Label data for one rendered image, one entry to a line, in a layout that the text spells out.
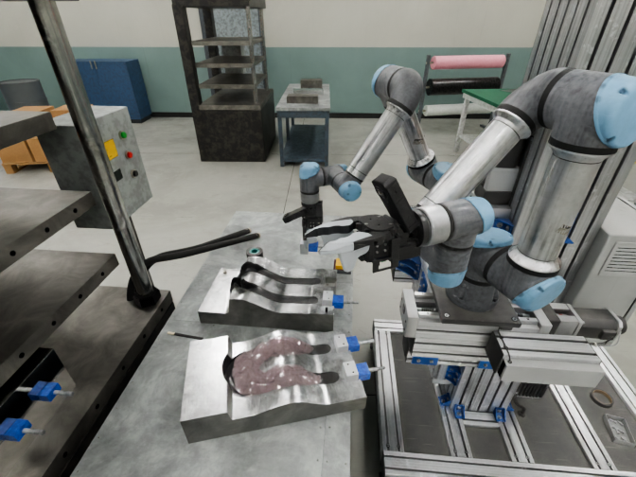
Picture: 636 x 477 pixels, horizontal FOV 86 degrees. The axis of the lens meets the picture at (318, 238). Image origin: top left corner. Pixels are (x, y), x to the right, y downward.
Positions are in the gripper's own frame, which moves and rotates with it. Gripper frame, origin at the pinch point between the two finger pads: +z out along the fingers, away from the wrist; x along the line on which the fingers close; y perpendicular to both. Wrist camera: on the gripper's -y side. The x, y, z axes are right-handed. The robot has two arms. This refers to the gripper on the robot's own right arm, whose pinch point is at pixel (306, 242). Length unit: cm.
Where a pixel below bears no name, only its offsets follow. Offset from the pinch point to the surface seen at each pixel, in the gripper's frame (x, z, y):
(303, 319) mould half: -36.1, 9.1, 3.4
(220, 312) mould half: -36.0, 8.7, -27.3
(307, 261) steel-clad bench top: 6.1, 14.9, -0.6
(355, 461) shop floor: -42, 95, 27
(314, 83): 478, 9, -46
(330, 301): -31.6, 3.8, 12.9
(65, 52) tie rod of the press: -26, -74, -60
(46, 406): -74, 11, -66
